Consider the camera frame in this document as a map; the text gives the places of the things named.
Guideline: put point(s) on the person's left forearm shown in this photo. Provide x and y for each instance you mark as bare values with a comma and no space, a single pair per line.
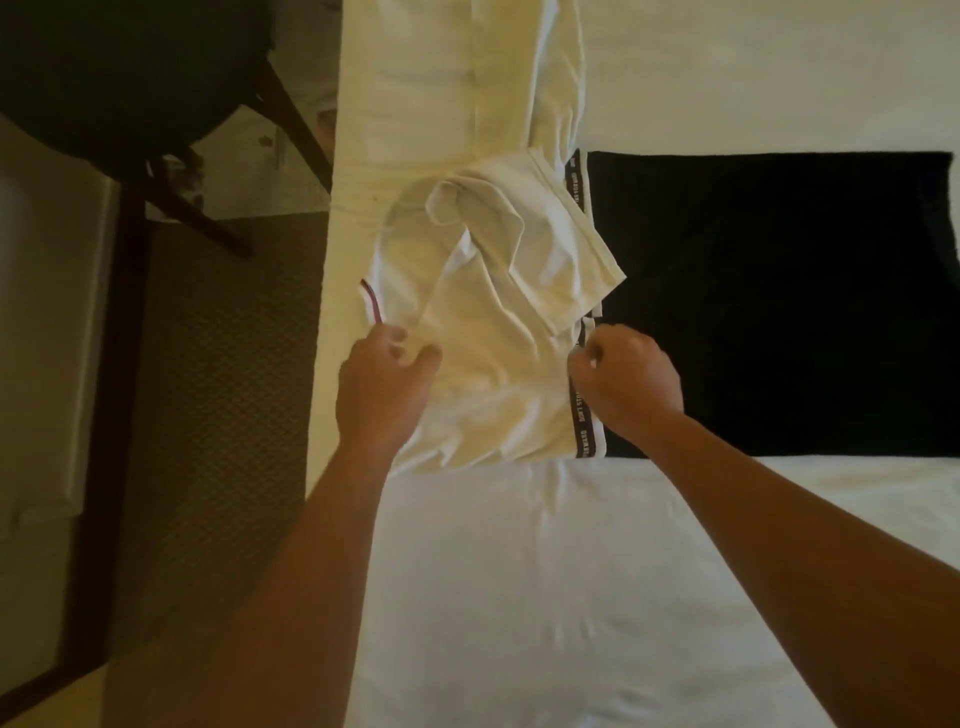
270,600

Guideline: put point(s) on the person's left hand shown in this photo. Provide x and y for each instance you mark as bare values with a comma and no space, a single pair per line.
383,398

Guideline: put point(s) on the person's right hand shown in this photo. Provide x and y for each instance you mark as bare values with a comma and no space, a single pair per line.
627,383

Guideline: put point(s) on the white and black t-shirt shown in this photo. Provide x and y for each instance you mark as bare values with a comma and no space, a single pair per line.
780,300

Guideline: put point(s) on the white bed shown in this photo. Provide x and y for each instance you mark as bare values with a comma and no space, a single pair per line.
600,600

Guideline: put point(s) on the black round stool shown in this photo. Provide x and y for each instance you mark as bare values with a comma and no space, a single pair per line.
105,68

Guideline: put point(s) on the person's right forearm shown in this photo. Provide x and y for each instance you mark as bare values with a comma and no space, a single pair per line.
825,570

